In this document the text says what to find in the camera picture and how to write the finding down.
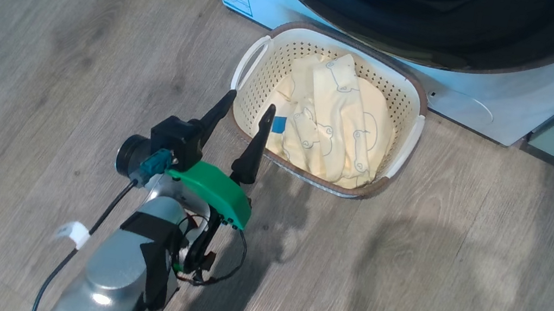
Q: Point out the round washer filter cover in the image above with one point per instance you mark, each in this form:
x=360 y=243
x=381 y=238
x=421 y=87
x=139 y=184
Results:
x=463 y=106

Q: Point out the white front-load washing machine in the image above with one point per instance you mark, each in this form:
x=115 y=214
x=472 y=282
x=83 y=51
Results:
x=471 y=102

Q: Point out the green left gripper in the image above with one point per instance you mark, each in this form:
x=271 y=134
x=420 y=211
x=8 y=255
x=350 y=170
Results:
x=217 y=190

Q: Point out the cream perforated laundry basket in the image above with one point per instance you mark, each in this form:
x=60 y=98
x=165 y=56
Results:
x=269 y=61

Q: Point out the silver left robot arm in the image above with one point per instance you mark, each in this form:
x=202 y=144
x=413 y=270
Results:
x=129 y=265

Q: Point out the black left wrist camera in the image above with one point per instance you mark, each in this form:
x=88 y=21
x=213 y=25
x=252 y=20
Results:
x=175 y=140

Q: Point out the dark round washing machine door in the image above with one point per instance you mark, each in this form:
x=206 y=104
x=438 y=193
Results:
x=438 y=31

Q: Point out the yellow garment with blue cuffs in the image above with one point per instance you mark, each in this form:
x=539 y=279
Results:
x=301 y=82

